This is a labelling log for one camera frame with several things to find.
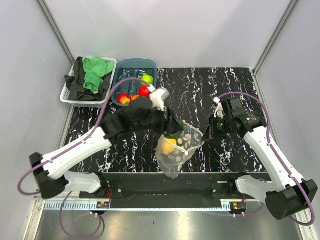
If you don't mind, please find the red fake apple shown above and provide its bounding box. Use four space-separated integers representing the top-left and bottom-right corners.
139 85 151 98

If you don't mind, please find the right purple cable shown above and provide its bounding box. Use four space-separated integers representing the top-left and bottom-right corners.
207 91 315 226

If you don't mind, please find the orange fake fruit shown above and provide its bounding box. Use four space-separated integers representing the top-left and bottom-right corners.
131 95 140 101

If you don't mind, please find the clear polka dot zip bag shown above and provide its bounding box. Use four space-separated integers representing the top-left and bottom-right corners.
155 121 204 179

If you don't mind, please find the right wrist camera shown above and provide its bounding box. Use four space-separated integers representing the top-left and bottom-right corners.
213 97 225 119

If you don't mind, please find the black cloth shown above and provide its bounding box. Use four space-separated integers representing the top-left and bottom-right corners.
64 56 113 102

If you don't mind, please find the green cloth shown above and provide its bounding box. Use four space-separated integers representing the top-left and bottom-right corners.
82 57 115 94

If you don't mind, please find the left aluminium frame post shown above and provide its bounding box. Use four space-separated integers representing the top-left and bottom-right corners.
35 0 75 65

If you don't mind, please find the red yellow fake peach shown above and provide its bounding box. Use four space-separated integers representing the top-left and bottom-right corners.
117 93 131 105

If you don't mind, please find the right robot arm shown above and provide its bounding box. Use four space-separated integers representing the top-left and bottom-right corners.
202 94 318 226

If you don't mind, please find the green fake apple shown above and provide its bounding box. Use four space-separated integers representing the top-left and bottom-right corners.
141 74 154 85

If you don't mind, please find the blue translucent plastic tub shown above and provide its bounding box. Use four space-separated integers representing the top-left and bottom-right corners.
111 58 158 107

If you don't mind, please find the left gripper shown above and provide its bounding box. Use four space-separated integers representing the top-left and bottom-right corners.
133 103 183 136

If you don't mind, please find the aluminium frame post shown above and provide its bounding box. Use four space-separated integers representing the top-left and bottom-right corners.
252 0 300 75
35 0 75 65

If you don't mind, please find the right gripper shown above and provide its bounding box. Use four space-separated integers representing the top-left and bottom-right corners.
201 114 233 142

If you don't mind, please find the yellow fake lemon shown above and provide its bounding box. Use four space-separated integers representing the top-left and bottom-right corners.
162 138 177 155

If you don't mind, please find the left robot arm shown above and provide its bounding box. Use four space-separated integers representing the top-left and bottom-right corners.
29 97 184 200

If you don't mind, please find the dark green fake avocado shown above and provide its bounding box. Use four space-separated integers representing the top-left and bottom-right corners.
165 120 186 140

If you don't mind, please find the right aluminium frame post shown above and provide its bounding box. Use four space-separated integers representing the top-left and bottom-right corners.
252 0 300 75

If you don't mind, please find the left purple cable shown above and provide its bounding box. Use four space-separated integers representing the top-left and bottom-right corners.
17 77 156 238

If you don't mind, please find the white plastic basket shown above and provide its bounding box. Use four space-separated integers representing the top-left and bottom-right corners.
60 56 117 108

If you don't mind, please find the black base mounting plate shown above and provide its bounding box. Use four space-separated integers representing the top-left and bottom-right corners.
79 172 258 209

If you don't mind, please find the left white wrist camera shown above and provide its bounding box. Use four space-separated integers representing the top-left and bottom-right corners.
149 88 170 112

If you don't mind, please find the purple cable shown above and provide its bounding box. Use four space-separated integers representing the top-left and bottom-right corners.
17 77 156 238
207 91 315 226

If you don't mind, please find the slotted cable duct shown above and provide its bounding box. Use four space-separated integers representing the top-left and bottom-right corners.
43 201 234 211

